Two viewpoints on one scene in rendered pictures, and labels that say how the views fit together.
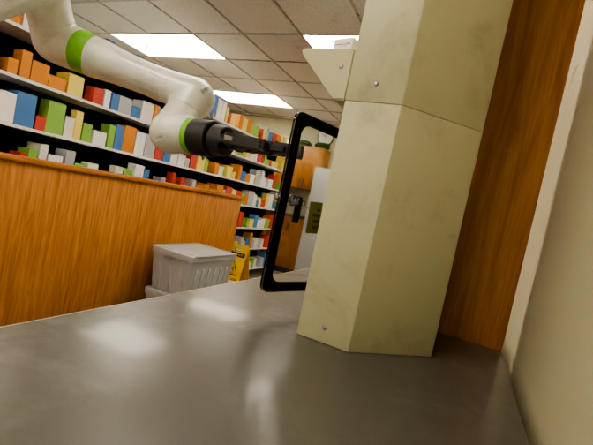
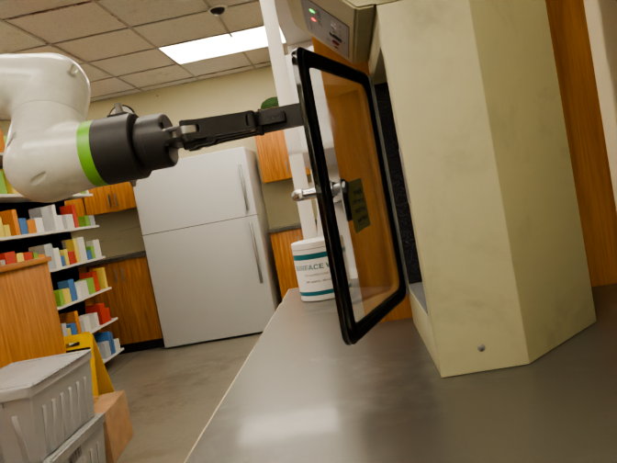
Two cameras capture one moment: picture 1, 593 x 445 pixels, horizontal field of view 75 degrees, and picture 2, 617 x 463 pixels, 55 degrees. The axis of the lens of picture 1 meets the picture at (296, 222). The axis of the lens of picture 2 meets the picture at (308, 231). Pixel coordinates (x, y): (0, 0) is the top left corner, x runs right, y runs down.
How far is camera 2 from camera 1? 0.34 m
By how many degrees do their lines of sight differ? 20
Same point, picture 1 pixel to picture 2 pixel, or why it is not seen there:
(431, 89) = not seen: outside the picture
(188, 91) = (48, 80)
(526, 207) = (585, 87)
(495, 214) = not seen: hidden behind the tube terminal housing
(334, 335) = (499, 351)
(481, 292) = not seen: hidden behind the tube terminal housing
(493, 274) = (580, 188)
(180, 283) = (23, 441)
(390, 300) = (542, 267)
